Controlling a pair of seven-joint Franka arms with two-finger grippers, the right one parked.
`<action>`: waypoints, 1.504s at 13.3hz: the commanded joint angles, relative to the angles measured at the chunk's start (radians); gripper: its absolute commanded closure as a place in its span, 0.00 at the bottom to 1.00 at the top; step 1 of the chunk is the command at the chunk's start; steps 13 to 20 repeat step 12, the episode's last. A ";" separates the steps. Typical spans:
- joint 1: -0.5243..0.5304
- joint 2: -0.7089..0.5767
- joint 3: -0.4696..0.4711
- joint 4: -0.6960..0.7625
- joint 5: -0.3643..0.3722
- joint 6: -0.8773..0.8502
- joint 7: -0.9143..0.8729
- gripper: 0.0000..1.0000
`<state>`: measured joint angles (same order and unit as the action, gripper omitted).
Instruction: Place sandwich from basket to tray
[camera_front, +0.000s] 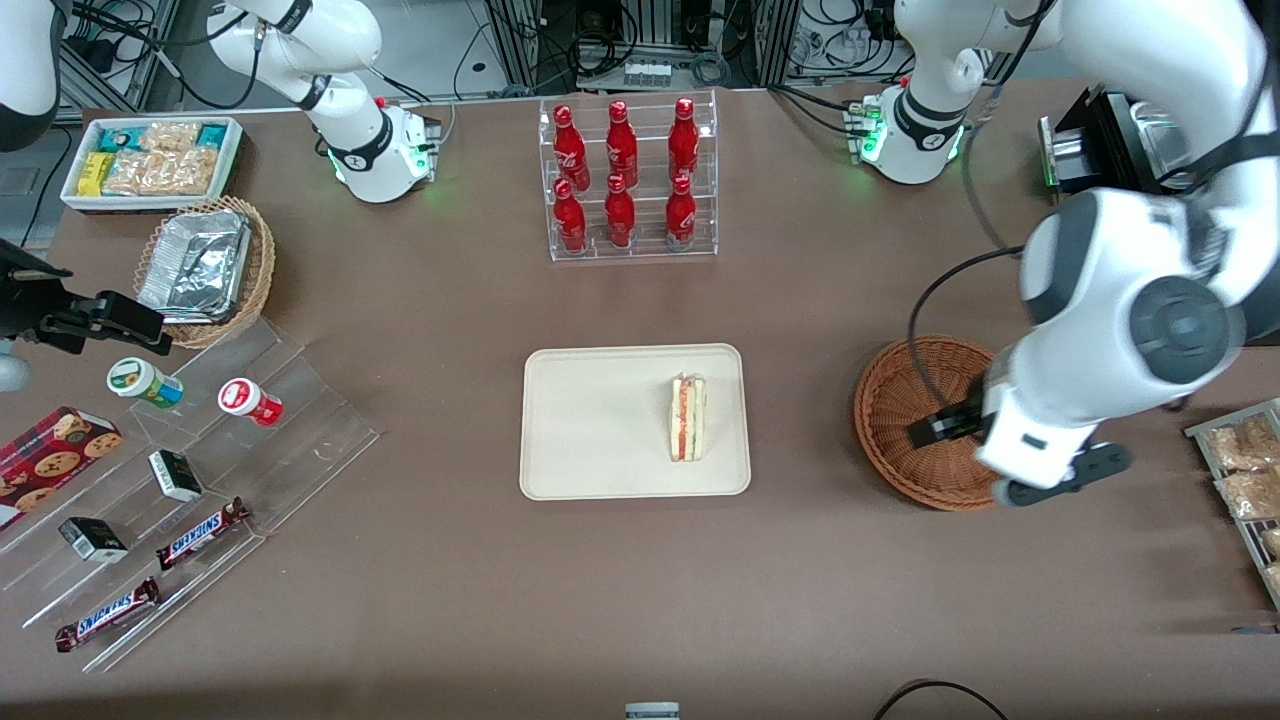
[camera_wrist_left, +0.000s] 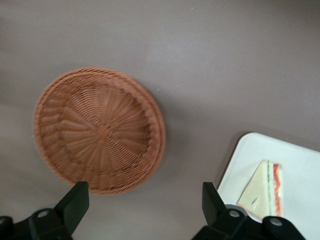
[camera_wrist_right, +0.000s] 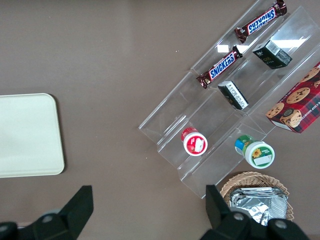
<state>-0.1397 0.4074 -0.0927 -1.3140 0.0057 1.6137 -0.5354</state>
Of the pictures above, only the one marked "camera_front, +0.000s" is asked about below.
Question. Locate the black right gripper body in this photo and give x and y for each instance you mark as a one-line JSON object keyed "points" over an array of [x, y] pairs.
{"points": [[28, 303]]}

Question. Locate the triangular sandwich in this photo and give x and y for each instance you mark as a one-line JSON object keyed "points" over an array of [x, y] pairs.
{"points": [[688, 420]]}

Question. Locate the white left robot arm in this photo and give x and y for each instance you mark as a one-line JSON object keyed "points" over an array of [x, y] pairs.
{"points": [[1090, 270]]}

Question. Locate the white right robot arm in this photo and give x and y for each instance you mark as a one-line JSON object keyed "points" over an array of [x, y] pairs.
{"points": [[360, 140]]}

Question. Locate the round brown wicker basket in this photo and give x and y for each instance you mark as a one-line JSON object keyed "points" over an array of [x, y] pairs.
{"points": [[890, 400]]}

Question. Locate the oval tan wicker basket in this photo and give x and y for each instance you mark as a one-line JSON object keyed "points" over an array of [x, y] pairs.
{"points": [[258, 270]]}

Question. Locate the grey metal rack tray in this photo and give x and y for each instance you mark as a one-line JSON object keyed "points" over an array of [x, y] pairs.
{"points": [[1200, 432]]}

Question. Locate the beige plastic tray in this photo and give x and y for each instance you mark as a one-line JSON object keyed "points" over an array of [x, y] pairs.
{"points": [[600, 420]]}

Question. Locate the green lidded cup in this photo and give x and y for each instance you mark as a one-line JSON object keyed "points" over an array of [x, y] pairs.
{"points": [[140, 380]]}

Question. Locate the stacked aluminium foil trays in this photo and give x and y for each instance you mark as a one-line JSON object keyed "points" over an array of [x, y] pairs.
{"points": [[195, 265]]}

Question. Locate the white plastic bin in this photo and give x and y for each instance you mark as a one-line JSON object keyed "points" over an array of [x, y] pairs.
{"points": [[70, 195]]}

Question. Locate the red tartan cookie box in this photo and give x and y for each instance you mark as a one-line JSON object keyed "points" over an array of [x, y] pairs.
{"points": [[50, 460]]}

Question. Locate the red lidded cup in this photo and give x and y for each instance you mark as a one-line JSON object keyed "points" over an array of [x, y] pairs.
{"points": [[245, 400]]}

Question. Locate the yellow snack packet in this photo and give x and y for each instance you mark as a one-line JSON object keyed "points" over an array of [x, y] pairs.
{"points": [[95, 173]]}

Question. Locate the clear cracker bag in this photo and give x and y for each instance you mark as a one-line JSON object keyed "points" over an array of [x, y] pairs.
{"points": [[170, 137], [160, 173]]}

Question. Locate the small dark green box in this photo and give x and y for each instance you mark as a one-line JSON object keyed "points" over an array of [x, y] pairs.
{"points": [[92, 540], [175, 476]]}

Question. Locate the teal snack packet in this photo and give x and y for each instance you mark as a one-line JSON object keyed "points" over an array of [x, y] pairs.
{"points": [[212, 134], [122, 136]]}

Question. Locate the clear pastry bag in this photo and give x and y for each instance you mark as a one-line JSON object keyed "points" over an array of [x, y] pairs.
{"points": [[1250, 495], [1240, 445]]}

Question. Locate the clear acrylic stepped stand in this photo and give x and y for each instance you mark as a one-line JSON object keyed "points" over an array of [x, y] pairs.
{"points": [[30, 590], [310, 440]]}

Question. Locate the Snickers chocolate bar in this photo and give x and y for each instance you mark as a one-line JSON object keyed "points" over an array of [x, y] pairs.
{"points": [[200, 535], [105, 615]]}

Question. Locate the black food warmer appliance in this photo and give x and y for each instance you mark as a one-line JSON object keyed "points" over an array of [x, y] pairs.
{"points": [[1100, 140]]}

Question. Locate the steel pan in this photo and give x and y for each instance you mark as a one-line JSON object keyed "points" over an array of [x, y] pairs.
{"points": [[1160, 135]]}

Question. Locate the red cola bottle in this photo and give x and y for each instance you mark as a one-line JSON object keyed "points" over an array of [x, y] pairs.
{"points": [[571, 150], [620, 215], [621, 145], [681, 215], [570, 220], [683, 140]]}

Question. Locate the clear acrylic bottle rack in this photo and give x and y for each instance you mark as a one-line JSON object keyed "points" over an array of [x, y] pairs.
{"points": [[645, 255]]}

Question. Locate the small grey white device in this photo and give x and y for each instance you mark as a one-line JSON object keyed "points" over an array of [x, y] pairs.
{"points": [[652, 711]]}

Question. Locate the white power strip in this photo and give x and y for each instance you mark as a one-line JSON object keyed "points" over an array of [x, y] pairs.
{"points": [[647, 73]]}

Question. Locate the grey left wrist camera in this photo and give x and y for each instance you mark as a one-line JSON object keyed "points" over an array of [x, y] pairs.
{"points": [[1075, 475]]}

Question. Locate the aluminium frame rack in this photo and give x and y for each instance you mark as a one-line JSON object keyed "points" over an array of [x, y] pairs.
{"points": [[515, 40]]}

